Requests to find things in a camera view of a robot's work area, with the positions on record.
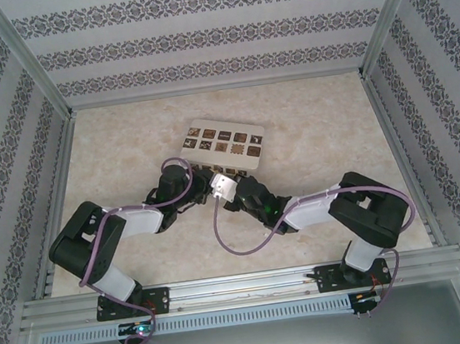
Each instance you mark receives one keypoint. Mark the aluminium side rail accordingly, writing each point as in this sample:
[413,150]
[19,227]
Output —
[55,206]
[399,151]

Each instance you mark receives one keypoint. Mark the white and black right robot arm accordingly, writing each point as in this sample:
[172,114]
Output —
[343,208]

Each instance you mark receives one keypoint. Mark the aluminium frame post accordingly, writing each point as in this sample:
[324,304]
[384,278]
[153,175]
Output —
[392,9]

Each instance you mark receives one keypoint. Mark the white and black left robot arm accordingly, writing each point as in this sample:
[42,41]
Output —
[139,221]

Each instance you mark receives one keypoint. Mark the small circuit board green light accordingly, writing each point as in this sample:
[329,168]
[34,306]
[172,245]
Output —
[137,329]

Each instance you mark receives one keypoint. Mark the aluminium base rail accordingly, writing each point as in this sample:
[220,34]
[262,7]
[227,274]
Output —
[244,289]

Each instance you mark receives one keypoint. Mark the cream box with brown pictures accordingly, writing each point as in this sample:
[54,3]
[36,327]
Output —
[222,141]

